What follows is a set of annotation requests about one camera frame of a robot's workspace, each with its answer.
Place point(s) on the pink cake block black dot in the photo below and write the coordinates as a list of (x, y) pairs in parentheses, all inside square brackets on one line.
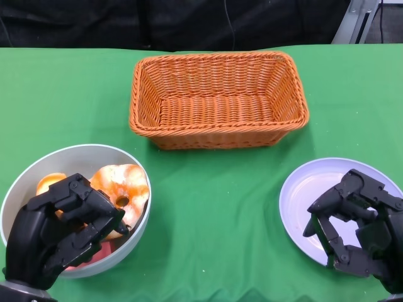
[(105, 250)]

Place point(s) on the orange striped bread roll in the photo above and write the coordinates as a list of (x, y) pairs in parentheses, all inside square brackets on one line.
[(47, 182)]

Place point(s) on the orange wicker basket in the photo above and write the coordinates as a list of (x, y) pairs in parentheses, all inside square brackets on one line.
[(217, 110)]

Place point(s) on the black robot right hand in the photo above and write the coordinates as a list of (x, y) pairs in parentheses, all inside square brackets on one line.
[(387, 239)]

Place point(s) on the grey metal frame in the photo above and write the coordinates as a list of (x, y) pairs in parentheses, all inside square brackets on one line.
[(352, 22)]

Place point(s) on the grey round bowl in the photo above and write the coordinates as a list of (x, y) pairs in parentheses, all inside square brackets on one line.
[(78, 160)]

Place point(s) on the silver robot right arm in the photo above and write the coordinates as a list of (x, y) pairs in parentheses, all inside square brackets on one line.
[(396, 298)]

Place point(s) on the black backdrop cloth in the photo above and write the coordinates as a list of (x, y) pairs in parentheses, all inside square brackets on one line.
[(94, 22)]

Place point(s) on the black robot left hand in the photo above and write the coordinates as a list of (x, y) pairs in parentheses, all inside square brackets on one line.
[(34, 232)]

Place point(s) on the green tablecloth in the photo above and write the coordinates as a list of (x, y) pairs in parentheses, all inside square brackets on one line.
[(201, 204)]

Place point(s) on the pale lavender plate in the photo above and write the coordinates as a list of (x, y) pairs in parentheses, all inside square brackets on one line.
[(315, 185)]

